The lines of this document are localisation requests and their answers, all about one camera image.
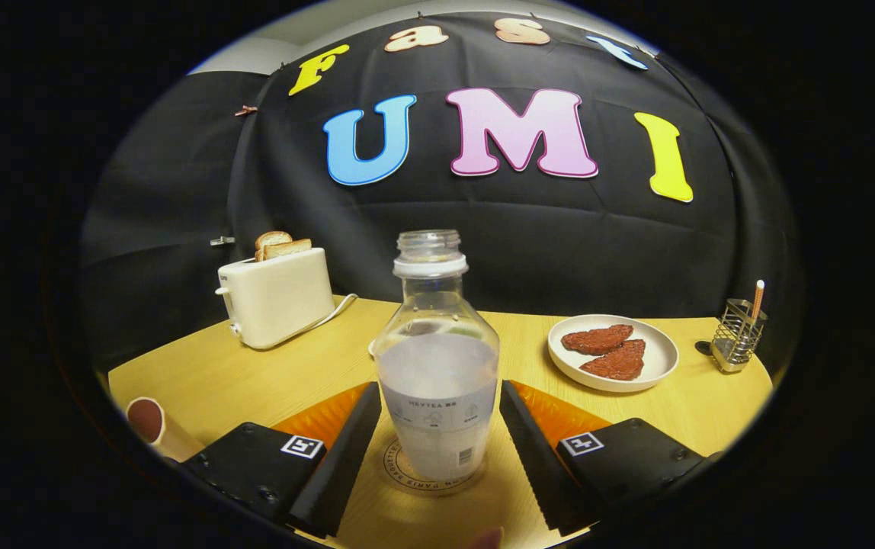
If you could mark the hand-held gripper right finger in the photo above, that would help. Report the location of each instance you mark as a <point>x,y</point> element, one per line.
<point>536,465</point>

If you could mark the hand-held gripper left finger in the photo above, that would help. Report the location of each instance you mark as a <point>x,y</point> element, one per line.
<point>342,465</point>

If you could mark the round wooden coaster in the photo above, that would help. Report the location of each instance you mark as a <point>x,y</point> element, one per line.
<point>399,469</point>

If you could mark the clear juice bottle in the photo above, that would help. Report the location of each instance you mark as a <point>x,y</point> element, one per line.
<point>437,366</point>

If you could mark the wooden table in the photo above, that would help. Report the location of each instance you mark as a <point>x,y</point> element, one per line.
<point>315,358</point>

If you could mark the reddish meat patty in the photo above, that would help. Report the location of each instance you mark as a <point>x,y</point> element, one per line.
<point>615,361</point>
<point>597,338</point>

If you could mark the white round plate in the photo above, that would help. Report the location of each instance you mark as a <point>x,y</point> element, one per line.
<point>658,358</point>

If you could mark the cream toaster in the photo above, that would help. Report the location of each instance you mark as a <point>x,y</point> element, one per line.
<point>277,301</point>

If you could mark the toast slice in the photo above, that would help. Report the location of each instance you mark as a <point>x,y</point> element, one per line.
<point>271,240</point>
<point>286,248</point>

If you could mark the silver metal clip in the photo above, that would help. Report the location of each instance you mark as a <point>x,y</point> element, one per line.
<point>222,241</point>

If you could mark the orange and white stick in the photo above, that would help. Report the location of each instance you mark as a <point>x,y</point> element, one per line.
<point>757,293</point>

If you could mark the orange clip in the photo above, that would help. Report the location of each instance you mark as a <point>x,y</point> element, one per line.
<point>246,110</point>

